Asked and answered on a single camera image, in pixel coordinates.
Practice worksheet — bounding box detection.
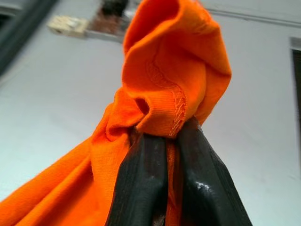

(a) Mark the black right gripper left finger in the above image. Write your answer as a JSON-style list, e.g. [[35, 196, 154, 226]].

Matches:
[[107, 129, 169, 226]]

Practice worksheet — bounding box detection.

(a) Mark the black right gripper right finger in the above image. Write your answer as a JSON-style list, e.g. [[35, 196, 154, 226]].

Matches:
[[176, 117, 253, 226]]

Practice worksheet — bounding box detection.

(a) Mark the orange cloth garment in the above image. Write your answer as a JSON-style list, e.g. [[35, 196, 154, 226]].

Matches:
[[0, 0, 233, 226]]

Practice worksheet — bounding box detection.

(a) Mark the brown ceiling hatch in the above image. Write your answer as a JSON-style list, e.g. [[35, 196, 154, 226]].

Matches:
[[87, 0, 132, 43]]

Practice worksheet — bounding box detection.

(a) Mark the dark window frame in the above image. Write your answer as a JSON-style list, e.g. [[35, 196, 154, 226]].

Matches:
[[289, 37, 301, 132]]

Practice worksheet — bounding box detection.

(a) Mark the dark door frame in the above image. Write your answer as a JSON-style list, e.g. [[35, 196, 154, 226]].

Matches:
[[0, 0, 59, 76]]

